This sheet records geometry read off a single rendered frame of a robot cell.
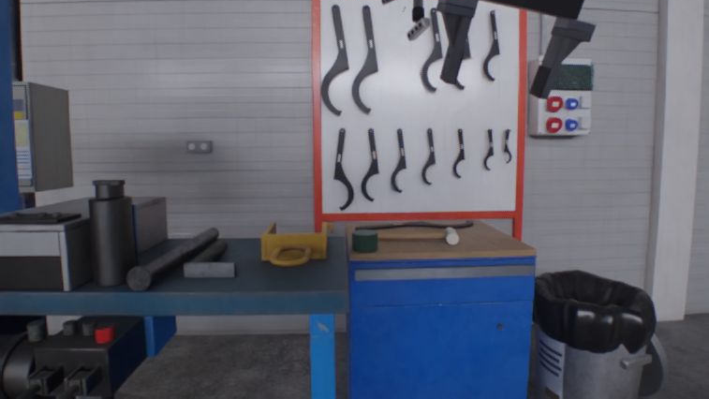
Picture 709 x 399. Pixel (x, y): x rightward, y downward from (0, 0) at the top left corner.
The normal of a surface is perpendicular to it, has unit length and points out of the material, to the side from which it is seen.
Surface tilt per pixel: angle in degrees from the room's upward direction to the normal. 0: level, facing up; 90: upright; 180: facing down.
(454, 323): 90
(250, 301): 90
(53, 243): 90
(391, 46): 90
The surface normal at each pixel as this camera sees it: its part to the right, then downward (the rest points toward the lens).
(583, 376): -0.55, 0.12
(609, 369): -0.19, 0.13
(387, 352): 0.05, 0.08
